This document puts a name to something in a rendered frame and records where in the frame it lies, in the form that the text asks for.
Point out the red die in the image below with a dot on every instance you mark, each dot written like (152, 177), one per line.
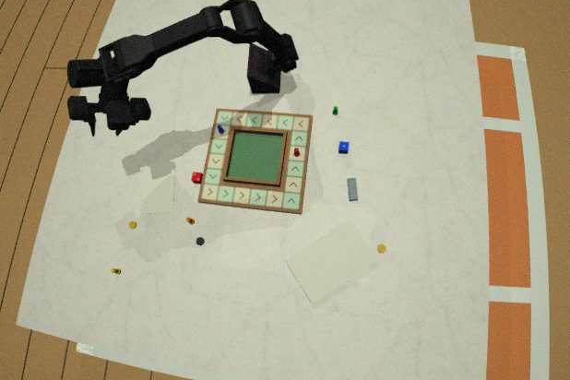
(197, 177)

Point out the blue die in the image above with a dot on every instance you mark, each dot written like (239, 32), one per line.
(343, 147)

